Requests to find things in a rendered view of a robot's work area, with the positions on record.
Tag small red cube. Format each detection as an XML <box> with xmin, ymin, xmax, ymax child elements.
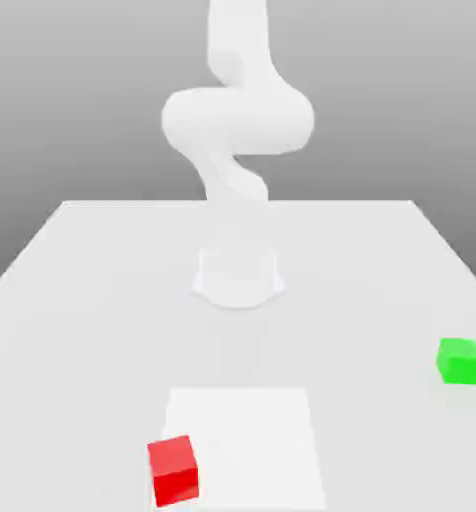
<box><xmin>146</xmin><ymin>434</ymin><xmax>200</xmax><ymax>509</ymax></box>

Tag small green cube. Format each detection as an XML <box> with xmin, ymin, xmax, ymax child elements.
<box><xmin>435</xmin><ymin>337</ymin><xmax>476</xmax><ymax>386</ymax></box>

